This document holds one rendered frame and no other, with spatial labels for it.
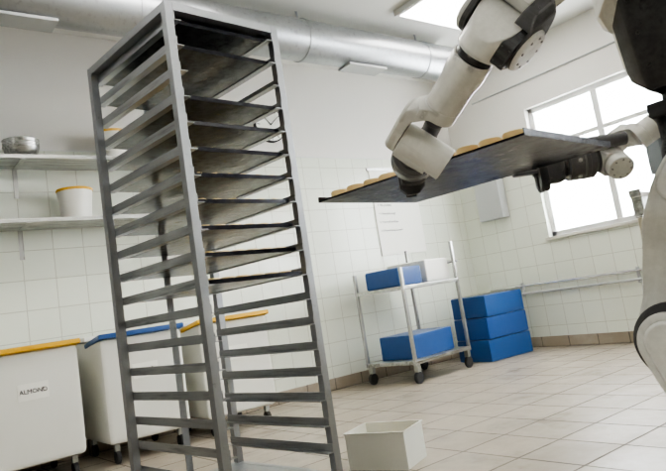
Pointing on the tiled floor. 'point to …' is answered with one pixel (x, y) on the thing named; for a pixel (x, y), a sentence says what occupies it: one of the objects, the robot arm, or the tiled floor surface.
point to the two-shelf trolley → (416, 325)
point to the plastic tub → (386, 445)
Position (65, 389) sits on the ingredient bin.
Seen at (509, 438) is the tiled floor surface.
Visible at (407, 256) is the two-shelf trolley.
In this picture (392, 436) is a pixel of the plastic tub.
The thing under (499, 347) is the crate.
